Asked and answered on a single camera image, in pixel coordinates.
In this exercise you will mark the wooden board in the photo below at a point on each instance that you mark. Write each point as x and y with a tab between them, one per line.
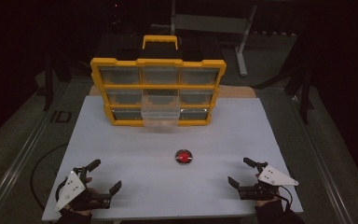
236	91

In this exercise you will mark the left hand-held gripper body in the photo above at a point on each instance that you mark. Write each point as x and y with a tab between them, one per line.
71	189

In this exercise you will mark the person's left hand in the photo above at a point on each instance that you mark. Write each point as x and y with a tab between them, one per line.
88	180

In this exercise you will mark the yellow black drawer organizer cabinet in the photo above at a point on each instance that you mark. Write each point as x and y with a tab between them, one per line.
121	86

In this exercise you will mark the red round button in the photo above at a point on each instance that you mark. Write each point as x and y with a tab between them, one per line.
184	156

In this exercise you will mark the metal floor rail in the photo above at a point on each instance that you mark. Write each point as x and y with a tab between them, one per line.
320	161
21	155

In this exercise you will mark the grey metal stand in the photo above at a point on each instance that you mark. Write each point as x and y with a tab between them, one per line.
241	56

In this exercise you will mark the black stand leg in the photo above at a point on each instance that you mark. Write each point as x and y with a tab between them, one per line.
305	99
48	87

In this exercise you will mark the clear plastic drawer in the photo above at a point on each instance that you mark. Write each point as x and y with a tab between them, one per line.
160	115

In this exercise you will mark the person's right hand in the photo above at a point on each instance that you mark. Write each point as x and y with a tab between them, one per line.
263	202

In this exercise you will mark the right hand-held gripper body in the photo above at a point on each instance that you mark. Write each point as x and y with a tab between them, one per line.
273	178

